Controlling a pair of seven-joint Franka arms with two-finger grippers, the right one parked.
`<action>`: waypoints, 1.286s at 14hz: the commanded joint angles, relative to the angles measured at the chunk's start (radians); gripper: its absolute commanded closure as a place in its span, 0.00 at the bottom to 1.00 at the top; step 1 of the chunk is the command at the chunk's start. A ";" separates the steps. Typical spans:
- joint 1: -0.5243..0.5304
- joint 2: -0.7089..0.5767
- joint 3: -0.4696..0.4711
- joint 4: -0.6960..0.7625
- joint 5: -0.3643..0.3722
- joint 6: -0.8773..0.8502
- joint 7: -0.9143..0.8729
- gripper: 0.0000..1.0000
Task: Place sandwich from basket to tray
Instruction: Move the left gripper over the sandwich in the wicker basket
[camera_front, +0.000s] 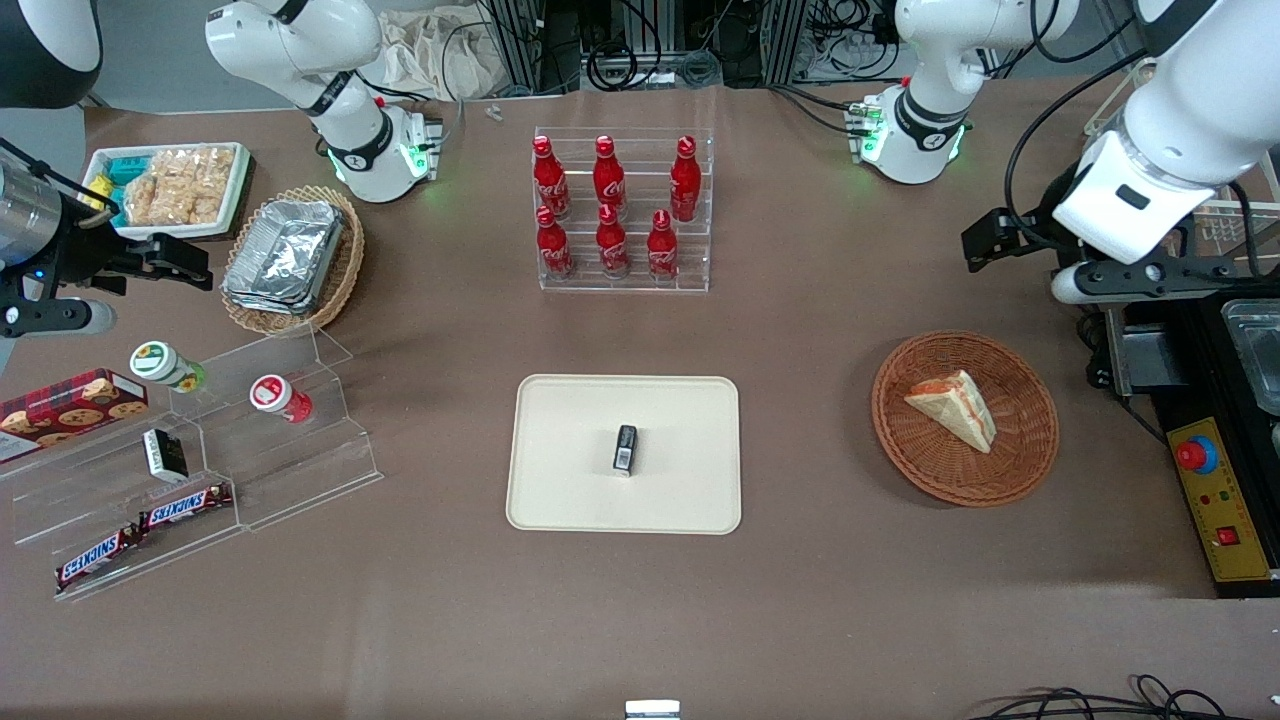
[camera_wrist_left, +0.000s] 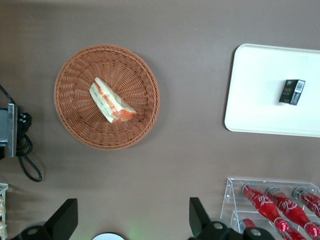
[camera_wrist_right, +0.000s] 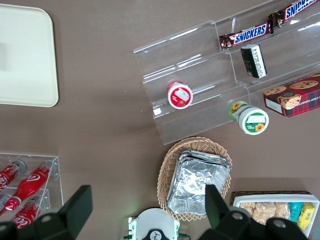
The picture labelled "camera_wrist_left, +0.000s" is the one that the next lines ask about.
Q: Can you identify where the triangular ham lettuce sandwich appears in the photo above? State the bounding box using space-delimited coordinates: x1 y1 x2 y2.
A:
89 76 138 124

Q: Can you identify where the clear acrylic bottle rack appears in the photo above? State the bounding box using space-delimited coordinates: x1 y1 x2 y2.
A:
219 177 320 240

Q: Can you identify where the small black carton box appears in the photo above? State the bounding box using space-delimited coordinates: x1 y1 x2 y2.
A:
278 78 307 106

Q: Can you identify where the cream plastic tray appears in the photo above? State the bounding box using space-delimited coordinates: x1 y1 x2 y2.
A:
223 43 320 139

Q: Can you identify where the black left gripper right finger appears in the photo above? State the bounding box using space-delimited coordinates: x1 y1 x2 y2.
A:
188 196 213 238

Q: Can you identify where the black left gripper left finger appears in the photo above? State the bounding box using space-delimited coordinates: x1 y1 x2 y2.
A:
43 198 79 240

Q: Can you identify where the black power cable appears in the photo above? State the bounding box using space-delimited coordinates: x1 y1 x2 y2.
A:
0 84 44 183

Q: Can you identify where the white wire rack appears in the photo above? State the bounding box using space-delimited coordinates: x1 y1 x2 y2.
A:
0 182 10 240

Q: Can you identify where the red cola bottle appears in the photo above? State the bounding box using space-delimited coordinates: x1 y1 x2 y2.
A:
241 184 291 233
265 186 320 236
292 186 320 219
238 218 257 232
278 226 308 240

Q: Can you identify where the round brown wicker basket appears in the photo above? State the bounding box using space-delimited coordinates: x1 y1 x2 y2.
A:
53 44 161 151

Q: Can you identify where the black countertop cooking appliance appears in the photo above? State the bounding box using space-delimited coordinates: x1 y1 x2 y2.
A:
0 102 19 161

